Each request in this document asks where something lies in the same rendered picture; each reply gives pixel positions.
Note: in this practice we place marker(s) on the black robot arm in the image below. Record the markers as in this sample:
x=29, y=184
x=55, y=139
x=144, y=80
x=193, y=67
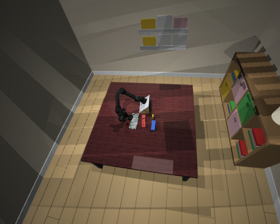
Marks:
x=121, y=112

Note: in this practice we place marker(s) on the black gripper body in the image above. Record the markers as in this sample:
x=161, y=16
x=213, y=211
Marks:
x=129, y=117

